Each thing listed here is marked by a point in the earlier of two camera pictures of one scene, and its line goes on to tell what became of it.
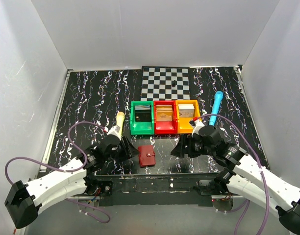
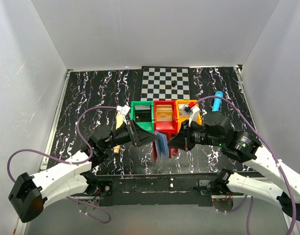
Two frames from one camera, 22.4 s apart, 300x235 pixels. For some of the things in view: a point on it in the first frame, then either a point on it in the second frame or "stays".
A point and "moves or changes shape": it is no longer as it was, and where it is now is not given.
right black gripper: [179, 150] → [183, 140]
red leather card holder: [146, 155] moves or changes shape
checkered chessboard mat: [165, 83] stays
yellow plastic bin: [187, 110] stays
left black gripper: [129, 151] → [140, 137]
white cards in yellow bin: [186, 110] stays
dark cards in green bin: [143, 113] stays
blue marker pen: [218, 95] stays
